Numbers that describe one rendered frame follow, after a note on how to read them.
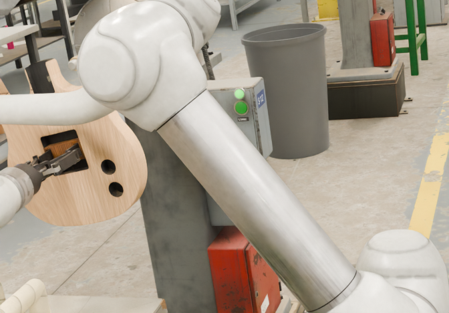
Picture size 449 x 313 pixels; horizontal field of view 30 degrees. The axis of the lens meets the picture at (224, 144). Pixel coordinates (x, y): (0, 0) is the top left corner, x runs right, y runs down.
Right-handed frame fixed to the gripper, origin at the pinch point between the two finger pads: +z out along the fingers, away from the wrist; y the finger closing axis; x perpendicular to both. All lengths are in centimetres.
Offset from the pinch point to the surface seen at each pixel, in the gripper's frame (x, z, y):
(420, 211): -111, 208, 36
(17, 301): -5, -68, 29
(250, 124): -8.6, 24.6, 37.3
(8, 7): 35.4, -2.6, 1.3
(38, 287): -6, -63, 29
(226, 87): 1.6, 25.7, 33.8
